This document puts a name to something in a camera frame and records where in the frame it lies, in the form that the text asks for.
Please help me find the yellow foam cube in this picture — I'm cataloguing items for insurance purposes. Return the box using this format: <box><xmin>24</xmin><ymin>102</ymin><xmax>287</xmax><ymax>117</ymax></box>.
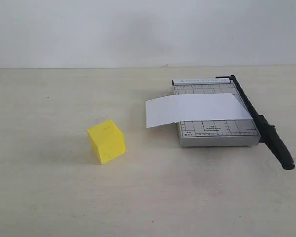
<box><xmin>87</xmin><ymin>119</ymin><xmax>126</xmax><ymax>164</ymax></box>

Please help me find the white paper sheet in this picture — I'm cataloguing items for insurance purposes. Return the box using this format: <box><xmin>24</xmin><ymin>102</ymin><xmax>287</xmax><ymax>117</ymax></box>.
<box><xmin>146</xmin><ymin>93</ymin><xmax>252</xmax><ymax>128</ymax></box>

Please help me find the black cutter blade arm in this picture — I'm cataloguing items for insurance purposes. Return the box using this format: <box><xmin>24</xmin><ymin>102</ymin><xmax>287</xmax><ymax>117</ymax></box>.
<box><xmin>216</xmin><ymin>75</ymin><xmax>295</xmax><ymax>170</ymax></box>

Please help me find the grey paper cutter base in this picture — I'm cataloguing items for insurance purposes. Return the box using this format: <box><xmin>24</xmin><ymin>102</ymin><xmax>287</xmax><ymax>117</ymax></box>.
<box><xmin>172</xmin><ymin>76</ymin><xmax>260</xmax><ymax>147</ymax></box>

